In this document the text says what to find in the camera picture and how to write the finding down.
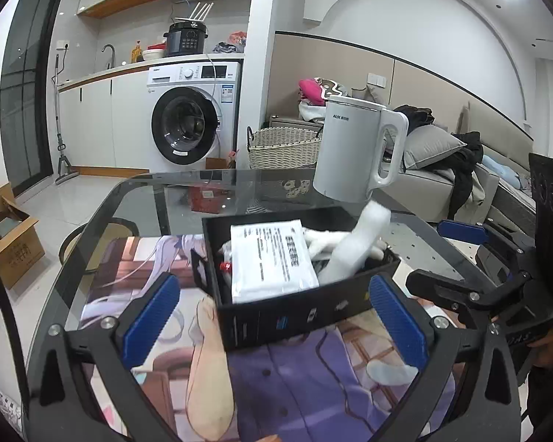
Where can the white bowl with red lid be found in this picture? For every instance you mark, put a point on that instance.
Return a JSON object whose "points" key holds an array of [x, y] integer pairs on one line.
{"points": [[154, 53]]}

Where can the white packet with red edge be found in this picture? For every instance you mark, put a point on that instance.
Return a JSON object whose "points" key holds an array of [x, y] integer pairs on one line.
{"points": [[272, 262]]}

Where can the wicker basket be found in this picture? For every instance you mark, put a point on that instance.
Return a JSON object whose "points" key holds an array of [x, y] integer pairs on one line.
{"points": [[285, 149]]}

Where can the brown white plush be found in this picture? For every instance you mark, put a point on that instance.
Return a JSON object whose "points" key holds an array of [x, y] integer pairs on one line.
{"points": [[334, 86]]}

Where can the dark glass door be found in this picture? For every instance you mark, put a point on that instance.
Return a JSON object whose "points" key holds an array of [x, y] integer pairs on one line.
{"points": [[25, 92]]}

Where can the round stool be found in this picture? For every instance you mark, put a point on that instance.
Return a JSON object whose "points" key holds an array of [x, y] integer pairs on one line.
{"points": [[76, 244]]}

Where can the floor mop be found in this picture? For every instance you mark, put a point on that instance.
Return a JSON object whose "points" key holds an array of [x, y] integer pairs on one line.
{"points": [[62, 142]]}

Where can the open brown cardboard box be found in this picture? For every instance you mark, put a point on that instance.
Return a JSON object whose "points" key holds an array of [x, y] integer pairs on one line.
{"points": [[16, 248]]}

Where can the black pressure cooker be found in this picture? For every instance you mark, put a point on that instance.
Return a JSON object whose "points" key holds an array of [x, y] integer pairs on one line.
{"points": [[185, 39]]}

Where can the white router with antennas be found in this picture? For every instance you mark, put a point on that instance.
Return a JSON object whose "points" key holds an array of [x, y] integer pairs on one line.
{"points": [[193, 14]]}

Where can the cream band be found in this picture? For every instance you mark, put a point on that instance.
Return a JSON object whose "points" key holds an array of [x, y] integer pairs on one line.
{"points": [[325, 241]]}

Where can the pile of clothes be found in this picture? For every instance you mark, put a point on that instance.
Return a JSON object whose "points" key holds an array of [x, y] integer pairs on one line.
{"points": [[230, 42]]}

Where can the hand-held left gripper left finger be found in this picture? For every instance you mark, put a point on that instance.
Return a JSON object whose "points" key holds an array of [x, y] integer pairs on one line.
{"points": [[152, 320]]}

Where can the white shoes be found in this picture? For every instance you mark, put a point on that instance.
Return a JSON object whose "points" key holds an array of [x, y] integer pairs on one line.
{"points": [[2, 400]]}

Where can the printed table mat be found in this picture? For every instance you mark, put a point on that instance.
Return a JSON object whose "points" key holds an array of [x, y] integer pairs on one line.
{"points": [[281, 386]]}

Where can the white kitchen cabinet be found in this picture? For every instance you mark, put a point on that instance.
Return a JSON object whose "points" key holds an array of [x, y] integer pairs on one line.
{"points": [[101, 124]]}

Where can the white washing machine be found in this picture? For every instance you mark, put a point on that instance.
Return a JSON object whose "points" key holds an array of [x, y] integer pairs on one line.
{"points": [[193, 115]]}

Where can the blue cloth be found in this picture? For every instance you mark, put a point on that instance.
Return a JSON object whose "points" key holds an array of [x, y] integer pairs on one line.
{"points": [[500, 170]]}

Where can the black cardboard box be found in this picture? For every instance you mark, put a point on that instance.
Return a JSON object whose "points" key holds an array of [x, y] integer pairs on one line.
{"points": [[299, 317]]}

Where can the wall socket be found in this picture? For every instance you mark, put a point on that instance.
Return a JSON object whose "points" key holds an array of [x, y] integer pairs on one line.
{"points": [[61, 46]]}

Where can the dark jacket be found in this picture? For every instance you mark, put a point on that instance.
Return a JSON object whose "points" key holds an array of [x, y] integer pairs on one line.
{"points": [[417, 116]]}

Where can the grey pillow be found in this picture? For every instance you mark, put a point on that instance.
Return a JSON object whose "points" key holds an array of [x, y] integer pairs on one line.
{"points": [[431, 147]]}

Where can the grey sofa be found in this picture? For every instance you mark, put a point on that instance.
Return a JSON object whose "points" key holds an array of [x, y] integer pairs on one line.
{"points": [[428, 193]]}

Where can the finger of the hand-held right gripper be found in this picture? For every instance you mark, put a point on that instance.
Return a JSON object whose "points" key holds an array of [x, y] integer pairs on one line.
{"points": [[461, 231], [447, 291]]}

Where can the red box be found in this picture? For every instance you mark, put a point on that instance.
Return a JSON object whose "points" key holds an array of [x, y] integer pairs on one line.
{"points": [[207, 199]]}

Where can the white electric kettle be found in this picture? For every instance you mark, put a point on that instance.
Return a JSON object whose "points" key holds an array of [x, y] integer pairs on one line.
{"points": [[350, 152]]}

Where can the dark kitchen faucet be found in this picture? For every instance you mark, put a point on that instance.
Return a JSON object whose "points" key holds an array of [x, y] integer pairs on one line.
{"points": [[110, 55]]}

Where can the wall switch panel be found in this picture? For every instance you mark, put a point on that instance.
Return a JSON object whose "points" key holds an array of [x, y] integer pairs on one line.
{"points": [[377, 79]]}

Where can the yellow bottle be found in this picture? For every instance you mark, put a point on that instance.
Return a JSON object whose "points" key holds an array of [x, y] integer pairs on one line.
{"points": [[137, 53]]}

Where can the pink plush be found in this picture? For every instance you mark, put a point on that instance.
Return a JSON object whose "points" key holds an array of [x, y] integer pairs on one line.
{"points": [[311, 92]]}

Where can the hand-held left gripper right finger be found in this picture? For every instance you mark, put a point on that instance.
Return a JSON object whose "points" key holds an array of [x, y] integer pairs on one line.
{"points": [[398, 320]]}

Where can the white foam piece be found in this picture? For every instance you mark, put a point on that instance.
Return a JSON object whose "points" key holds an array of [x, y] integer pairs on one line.
{"points": [[355, 248]]}

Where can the black clothing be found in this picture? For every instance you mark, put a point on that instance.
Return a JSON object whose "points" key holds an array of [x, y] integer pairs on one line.
{"points": [[465, 175]]}

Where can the person's right hand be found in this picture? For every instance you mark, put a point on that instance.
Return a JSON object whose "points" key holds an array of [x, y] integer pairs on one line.
{"points": [[550, 347]]}

